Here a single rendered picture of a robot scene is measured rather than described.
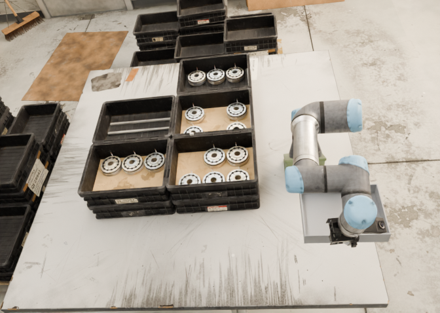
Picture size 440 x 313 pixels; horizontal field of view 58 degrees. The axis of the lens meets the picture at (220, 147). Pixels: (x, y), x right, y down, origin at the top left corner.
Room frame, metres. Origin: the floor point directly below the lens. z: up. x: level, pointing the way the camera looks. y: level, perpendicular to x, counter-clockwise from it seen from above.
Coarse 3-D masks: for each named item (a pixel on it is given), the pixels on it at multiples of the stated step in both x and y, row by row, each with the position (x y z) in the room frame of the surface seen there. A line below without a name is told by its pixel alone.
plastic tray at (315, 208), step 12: (372, 192) 0.74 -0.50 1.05; (300, 204) 0.75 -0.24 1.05; (312, 204) 0.73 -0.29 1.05; (324, 204) 0.72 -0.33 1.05; (336, 204) 0.72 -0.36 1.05; (312, 216) 0.69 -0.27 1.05; (324, 216) 0.68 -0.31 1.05; (336, 216) 0.67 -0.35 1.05; (384, 216) 0.61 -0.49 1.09; (312, 228) 0.64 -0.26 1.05; (324, 228) 0.63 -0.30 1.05; (312, 240) 0.59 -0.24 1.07; (324, 240) 0.58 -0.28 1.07; (360, 240) 0.56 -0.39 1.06; (372, 240) 0.55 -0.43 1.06; (384, 240) 0.54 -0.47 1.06
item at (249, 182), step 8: (176, 136) 1.32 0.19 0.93; (184, 136) 1.31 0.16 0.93; (192, 136) 1.30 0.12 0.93; (200, 136) 1.29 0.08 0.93; (208, 136) 1.28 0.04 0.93; (168, 160) 1.18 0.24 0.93; (256, 160) 1.08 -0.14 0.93; (168, 168) 1.13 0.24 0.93; (256, 168) 1.03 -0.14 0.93; (168, 176) 1.10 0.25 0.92; (256, 176) 0.99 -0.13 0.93; (168, 184) 1.04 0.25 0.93; (192, 184) 1.02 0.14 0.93; (200, 184) 1.01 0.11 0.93; (208, 184) 1.00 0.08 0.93; (216, 184) 0.99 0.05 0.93; (224, 184) 0.99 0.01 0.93; (232, 184) 0.98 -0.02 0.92; (240, 184) 0.98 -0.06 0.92; (248, 184) 0.97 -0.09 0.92; (256, 184) 0.97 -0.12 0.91
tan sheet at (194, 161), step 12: (180, 156) 1.27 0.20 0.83; (192, 156) 1.26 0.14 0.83; (252, 156) 1.18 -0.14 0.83; (180, 168) 1.20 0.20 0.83; (192, 168) 1.18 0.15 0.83; (204, 168) 1.17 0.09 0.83; (216, 168) 1.16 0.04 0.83; (228, 168) 1.14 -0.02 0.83; (240, 168) 1.13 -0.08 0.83; (252, 168) 1.11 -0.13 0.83
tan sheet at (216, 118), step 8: (184, 112) 1.58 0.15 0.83; (208, 112) 1.54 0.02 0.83; (216, 112) 1.53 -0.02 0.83; (224, 112) 1.52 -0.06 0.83; (248, 112) 1.48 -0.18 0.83; (184, 120) 1.51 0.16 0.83; (208, 120) 1.48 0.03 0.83; (216, 120) 1.47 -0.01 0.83; (224, 120) 1.46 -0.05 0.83; (232, 120) 1.44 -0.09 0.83; (240, 120) 1.43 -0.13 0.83; (248, 120) 1.42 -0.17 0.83; (184, 128) 1.46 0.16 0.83; (208, 128) 1.42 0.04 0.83; (216, 128) 1.41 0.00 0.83; (224, 128) 1.40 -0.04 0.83
